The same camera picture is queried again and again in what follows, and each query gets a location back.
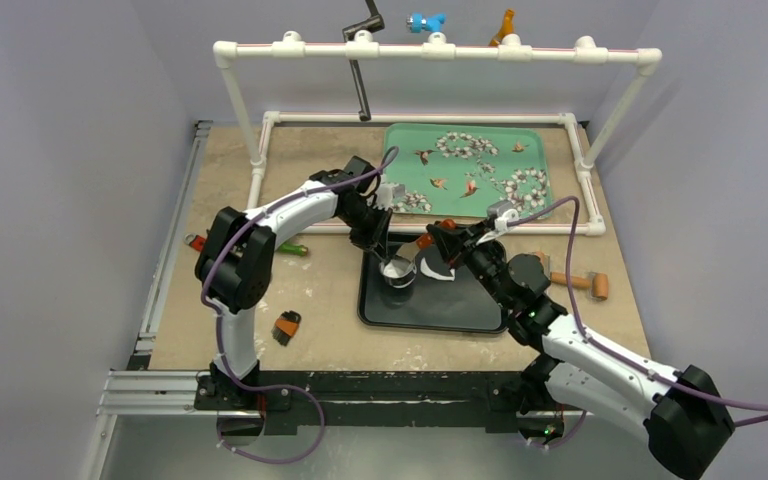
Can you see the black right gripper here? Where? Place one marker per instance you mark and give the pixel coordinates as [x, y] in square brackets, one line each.
[454, 239]

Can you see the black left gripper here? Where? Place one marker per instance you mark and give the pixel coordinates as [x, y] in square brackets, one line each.
[376, 239]

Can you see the white dough scrap strip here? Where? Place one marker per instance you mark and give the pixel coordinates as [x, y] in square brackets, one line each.
[435, 269]

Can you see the black baking tray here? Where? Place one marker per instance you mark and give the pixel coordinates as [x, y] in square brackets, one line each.
[459, 306]

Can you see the wooden double-ended rolling pin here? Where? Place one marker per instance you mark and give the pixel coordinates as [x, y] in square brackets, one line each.
[595, 284]

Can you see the white dough ball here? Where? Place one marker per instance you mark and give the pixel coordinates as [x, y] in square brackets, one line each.
[398, 268]

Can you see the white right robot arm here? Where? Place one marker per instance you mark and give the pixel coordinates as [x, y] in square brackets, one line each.
[678, 414]

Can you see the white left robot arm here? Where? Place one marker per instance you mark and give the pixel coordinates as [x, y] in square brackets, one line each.
[236, 261]

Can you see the green floral tray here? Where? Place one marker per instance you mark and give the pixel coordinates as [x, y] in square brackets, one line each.
[459, 171]

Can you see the small orange black brush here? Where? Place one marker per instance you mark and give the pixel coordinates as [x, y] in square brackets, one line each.
[286, 326]

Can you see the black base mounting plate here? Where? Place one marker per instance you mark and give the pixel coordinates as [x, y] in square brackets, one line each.
[281, 401]

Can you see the blue plastic toy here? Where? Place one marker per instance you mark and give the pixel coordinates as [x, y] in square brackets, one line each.
[418, 22]

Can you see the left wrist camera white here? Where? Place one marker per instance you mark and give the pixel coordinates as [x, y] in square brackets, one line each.
[387, 195]

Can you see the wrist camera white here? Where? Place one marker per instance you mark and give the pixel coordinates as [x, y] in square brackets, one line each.
[497, 223]
[387, 195]

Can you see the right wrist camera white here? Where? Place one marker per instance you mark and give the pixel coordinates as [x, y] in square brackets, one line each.
[497, 223]

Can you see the red handled adjustable wrench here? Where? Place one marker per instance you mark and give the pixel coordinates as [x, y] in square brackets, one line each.
[195, 241]

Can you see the white PVC pipe frame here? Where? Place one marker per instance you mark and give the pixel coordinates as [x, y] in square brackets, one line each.
[437, 48]

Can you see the aluminium rail frame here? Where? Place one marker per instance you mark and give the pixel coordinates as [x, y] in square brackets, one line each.
[176, 340]

